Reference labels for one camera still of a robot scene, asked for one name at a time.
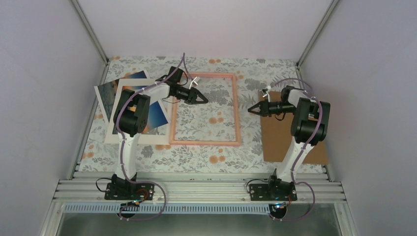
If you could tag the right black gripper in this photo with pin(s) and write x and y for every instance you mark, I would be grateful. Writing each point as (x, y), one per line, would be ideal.
(264, 108)

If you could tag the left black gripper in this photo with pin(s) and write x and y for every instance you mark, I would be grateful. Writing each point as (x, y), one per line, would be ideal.
(192, 96)

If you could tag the brown cardboard backing board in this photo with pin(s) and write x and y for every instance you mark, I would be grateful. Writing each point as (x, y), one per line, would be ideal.
(276, 140)

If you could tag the pink wooden picture frame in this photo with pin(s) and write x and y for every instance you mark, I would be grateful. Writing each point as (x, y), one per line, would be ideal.
(235, 143)

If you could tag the white photo mat board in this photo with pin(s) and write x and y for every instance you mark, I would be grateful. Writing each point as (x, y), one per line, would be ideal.
(153, 138)

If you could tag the sunset photo print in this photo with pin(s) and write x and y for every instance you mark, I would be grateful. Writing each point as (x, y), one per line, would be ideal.
(139, 109)

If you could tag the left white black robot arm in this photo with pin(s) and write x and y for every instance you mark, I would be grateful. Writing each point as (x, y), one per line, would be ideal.
(125, 174)

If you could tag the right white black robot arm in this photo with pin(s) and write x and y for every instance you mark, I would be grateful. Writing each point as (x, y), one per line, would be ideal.
(291, 127)

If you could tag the blue landscape photo print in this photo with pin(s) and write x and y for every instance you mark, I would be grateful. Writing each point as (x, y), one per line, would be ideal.
(106, 93)

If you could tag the floral patterned table mat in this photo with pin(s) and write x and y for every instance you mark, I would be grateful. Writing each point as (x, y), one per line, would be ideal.
(252, 75)

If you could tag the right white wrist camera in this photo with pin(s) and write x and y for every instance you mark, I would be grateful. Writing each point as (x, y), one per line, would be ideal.
(265, 93)

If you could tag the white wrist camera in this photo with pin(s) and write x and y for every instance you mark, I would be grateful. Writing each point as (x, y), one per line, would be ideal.
(265, 93)
(194, 82)

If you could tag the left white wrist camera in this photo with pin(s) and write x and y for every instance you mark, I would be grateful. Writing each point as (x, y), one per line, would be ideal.
(194, 82)

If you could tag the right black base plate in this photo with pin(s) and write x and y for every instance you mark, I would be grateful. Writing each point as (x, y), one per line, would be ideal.
(264, 192)

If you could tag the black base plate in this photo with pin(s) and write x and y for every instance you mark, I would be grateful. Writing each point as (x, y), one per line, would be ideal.
(264, 192)
(138, 192)

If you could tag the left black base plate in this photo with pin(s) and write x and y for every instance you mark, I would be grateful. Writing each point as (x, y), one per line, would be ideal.
(138, 192)

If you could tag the aluminium rail base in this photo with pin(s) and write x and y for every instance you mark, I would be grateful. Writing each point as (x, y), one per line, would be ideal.
(193, 193)

